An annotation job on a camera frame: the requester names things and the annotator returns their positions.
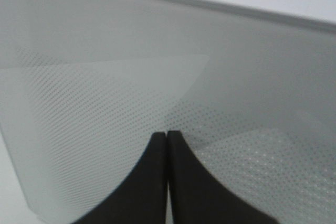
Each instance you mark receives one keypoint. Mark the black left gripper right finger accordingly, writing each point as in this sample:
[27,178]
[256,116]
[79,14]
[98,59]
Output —
[198,197]

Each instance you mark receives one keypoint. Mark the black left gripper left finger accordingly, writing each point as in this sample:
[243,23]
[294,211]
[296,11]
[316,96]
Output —
[142,196]

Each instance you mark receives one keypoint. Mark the white microwave door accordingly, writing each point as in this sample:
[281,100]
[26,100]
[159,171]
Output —
[249,83]

